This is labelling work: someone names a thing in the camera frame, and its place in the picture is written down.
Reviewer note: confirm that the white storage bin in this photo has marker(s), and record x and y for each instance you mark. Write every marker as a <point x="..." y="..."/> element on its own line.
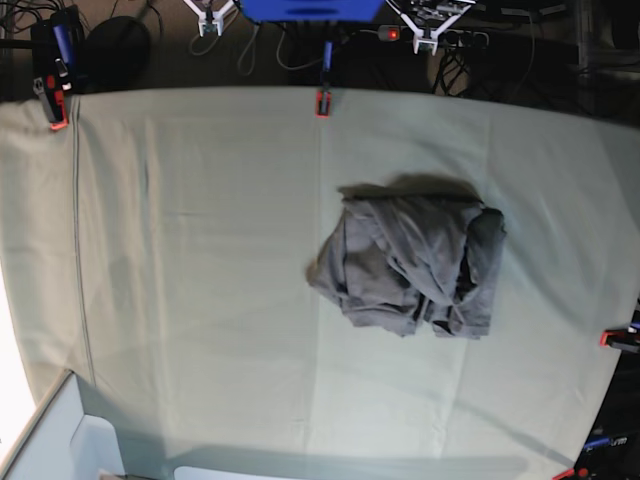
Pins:
<point x="62" y="441"/>

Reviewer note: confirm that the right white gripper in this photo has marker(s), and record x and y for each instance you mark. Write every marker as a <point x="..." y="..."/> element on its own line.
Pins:
<point x="210" y="15"/>

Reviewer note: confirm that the grey t-shirt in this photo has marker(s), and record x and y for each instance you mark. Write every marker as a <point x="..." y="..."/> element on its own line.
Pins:
<point x="399" y="261"/>

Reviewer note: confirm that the red black clamp right edge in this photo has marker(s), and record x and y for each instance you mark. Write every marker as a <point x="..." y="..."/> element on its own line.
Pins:
<point x="625" y="339"/>

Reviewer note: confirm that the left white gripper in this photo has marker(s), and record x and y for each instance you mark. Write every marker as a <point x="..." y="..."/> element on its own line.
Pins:
<point x="429" y="19"/>

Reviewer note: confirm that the red clamp bottom right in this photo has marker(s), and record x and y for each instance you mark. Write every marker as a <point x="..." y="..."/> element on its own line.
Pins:
<point x="581" y="473"/>

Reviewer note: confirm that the black round base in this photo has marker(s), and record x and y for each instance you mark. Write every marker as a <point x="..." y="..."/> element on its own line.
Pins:
<point x="116" y="53"/>

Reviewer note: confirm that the red black clamp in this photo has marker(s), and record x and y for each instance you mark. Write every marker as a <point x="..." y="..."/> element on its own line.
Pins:
<point x="54" y="65"/>
<point x="323" y="97"/>

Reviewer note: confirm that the red black clamp top left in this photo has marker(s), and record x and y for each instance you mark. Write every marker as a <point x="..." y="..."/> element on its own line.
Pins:
<point x="54" y="65"/>

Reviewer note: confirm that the red black clamp top centre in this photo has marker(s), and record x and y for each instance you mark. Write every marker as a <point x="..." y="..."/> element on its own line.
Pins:
<point x="323" y="97"/>

